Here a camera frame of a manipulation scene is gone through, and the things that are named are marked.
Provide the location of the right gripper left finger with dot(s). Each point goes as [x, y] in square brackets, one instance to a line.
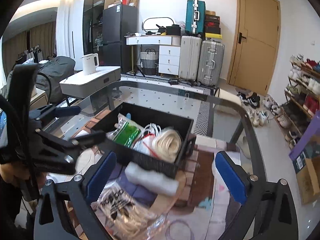
[52, 220]

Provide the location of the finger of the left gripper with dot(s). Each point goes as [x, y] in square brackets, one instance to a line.
[52, 145]
[50, 111]

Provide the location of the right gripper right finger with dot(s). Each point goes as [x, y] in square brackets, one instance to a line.
[267, 205]

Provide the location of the green white medicine sachet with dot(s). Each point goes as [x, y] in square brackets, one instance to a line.
[126, 133]

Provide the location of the red-seal zip bag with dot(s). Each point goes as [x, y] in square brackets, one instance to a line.
[144, 145]

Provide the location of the white foam sheet roll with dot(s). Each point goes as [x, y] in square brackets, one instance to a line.
[153, 181]

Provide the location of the black storage box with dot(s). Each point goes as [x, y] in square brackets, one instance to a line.
[154, 140]

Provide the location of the person's left hand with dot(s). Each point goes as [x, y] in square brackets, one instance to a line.
[13, 178]

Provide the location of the dark grey beanbag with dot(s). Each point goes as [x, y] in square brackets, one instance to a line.
[53, 72]

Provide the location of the grey white side table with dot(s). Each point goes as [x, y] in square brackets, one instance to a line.
[81, 86]

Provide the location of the open cardboard box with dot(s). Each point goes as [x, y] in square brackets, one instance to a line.
[305, 159]

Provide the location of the white electric kettle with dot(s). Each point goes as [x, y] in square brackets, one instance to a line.
[89, 63]

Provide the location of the wooden shoe rack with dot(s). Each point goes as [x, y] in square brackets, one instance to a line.
[302, 99]

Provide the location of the woven laundry basket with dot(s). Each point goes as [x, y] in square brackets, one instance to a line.
[149, 61]

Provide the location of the black refrigerator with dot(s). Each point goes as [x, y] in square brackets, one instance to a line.
[119, 21]

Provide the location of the black glass cabinet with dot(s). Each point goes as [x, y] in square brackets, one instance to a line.
[92, 27]

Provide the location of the oval vanity mirror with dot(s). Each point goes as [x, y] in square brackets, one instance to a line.
[156, 25]

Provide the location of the white dressing desk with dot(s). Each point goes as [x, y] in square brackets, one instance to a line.
[161, 50]

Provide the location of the tan wooden door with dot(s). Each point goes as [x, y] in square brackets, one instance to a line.
[255, 46]

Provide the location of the white suitcase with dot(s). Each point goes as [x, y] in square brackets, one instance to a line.
[189, 57]

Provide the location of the silver suitcase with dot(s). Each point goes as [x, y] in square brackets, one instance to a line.
[210, 63]

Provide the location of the teal suitcase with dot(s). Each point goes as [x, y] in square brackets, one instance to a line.
[195, 17]

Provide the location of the stacked shoe boxes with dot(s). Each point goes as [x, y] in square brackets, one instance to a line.
[212, 29]

